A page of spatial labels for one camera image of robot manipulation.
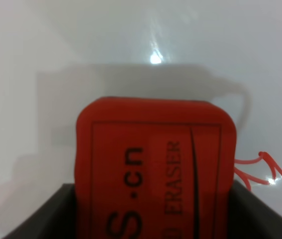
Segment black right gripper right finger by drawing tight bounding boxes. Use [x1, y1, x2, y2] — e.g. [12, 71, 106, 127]
[228, 181, 282, 239]

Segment white framed whiteboard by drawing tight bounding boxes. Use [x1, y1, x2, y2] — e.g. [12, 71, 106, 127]
[0, 0, 282, 238]

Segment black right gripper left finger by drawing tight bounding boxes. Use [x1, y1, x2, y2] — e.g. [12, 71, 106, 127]
[5, 184, 77, 239]

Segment red whiteboard eraser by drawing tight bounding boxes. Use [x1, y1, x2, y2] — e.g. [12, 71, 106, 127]
[75, 97, 236, 239]

